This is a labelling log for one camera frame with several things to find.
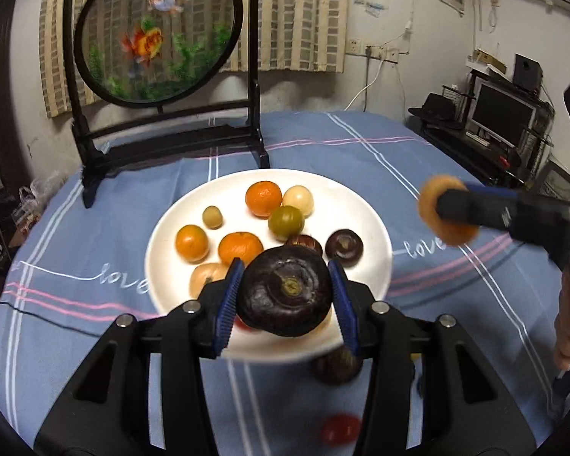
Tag black computer monitor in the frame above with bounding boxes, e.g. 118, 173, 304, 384
470, 81, 537, 148

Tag pale yellow round fruit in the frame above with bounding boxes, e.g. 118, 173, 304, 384
282, 185, 313, 215

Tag black speaker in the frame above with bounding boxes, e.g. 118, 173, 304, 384
513, 54, 542, 90

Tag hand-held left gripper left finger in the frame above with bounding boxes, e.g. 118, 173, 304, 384
34, 257, 245, 456

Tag goldfish embroidery screen black frame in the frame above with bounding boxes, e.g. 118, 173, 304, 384
63, 0, 271, 209

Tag white power strip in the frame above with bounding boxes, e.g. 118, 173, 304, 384
366, 45, 400, 62

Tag large dark purple fruit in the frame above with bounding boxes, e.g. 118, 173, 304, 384
236, 247, 334, 338

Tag white oval plate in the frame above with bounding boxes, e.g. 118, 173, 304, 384
144, 169, 394, 366

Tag large orange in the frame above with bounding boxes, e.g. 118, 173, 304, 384
245, 180, 283, 219
218, 231, 264, 267

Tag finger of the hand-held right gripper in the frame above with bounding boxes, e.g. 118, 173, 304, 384
436, 187, 521, 233

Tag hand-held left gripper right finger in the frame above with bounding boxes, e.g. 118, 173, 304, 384
327, 259, 537, 456

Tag yellow tan round fruit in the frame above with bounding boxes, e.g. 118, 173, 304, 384
418, 176, 480, 247

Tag green yellow round fruit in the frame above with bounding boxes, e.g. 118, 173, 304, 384
268, 205, 306, 241

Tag black hat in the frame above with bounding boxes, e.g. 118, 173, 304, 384
407, 93, 464, 129

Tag black cable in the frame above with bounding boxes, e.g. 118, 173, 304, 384
0, 300, 165, 338

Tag blue striped tablecloth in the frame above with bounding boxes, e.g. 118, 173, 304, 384
0, 110, 566, 456

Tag black computer desk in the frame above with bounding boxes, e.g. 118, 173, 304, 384
420, 123, 552, 186

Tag small smooth orange fruit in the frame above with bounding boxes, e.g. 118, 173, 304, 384
175, 225, 209, 264

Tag beige checked curtain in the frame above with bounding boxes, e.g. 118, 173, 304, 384
39, 0, 350, 119

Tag clear plastic bags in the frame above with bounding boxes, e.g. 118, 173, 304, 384
12, 171, 67, 233

